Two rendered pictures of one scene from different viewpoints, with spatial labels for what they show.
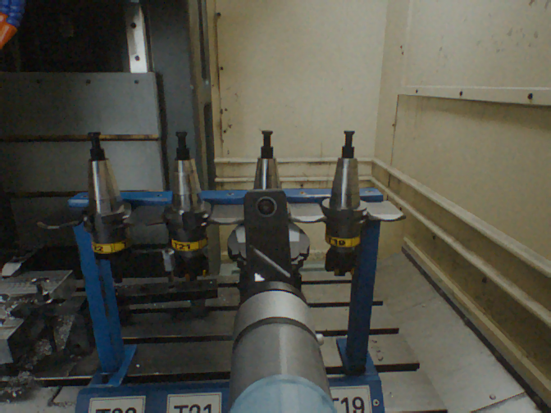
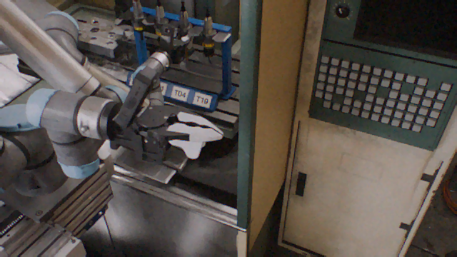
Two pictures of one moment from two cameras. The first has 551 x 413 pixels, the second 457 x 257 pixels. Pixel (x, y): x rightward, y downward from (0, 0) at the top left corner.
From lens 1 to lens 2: 1.40 m
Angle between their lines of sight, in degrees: 33
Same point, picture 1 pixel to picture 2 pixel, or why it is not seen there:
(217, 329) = (186, 68)
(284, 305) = (158, 56)
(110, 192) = (138, 11)
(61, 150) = not seen: outside the picture
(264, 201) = (166, 28)
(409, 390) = (233, 106)
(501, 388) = not seen: hidden behind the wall
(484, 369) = not seen: hidden behind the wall
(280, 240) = (168, 40)
